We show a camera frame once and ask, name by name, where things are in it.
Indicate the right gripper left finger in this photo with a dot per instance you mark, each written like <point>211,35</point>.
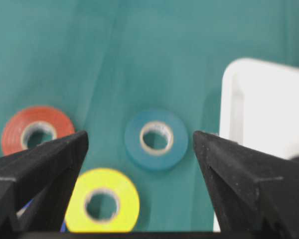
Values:
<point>36,184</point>

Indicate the red tape roll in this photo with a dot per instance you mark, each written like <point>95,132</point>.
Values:
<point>26,122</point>

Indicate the white plastic tray case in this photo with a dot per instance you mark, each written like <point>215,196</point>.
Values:
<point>260,107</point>

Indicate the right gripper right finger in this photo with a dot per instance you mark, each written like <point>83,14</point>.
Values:
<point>250,190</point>

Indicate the yellow tape roll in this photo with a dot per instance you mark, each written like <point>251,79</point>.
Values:
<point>103,181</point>

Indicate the teal tape roll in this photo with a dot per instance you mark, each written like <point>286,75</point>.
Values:
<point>163,123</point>

